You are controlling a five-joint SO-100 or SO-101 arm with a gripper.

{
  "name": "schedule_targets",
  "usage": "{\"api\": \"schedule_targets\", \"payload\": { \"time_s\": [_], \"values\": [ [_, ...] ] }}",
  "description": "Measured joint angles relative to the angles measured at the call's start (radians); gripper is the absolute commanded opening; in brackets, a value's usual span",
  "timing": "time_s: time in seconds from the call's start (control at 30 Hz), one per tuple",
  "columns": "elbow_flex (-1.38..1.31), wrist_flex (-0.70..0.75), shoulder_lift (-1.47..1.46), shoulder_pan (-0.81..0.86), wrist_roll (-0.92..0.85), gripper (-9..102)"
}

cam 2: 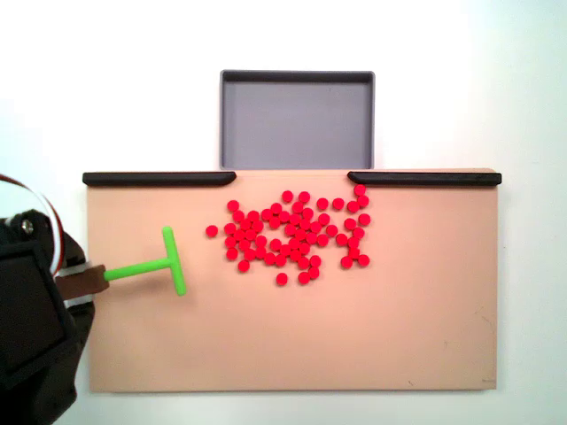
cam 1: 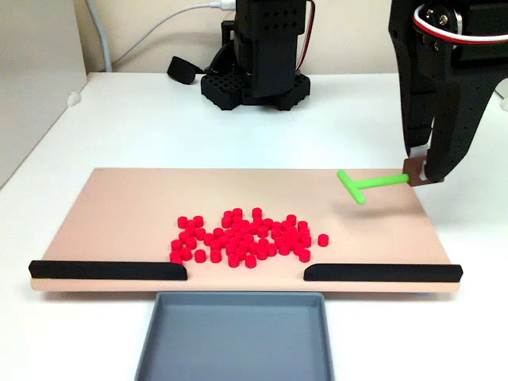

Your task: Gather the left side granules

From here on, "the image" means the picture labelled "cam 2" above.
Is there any green T-shaped pusher tool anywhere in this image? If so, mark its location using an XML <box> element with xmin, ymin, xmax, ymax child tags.
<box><xmin>59</xmin><ymin>226</ymin><xmax>187</xmax><ymax>298</ymax></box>

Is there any beige wooden board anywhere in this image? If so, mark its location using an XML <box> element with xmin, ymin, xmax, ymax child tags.
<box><xmin>83</xmin><ymin>166</ymin><xmax>501</xmax><ymax>393</ymax></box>

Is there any grey plastic tray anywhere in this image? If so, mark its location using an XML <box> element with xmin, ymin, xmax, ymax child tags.
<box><xmin>219</xmin><ymin>69</ymin><xmax>377</xmax><ymax>171</ymax></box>

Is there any red white servo cable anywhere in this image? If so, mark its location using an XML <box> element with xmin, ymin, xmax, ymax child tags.
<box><xmin>0</xmin><ymin>174</ymin><xmax>63</xmax><ymax>279</ymax></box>

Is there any black foam rail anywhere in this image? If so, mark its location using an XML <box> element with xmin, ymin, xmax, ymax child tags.
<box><xmin>82</xmin><ymin>171</ymin><xmax>237</xmax><ymax>188</ymax></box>
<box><xmin>347</xmin><ymin>171</ymin><xmax>503</xmax><ymax>189</ymax></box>

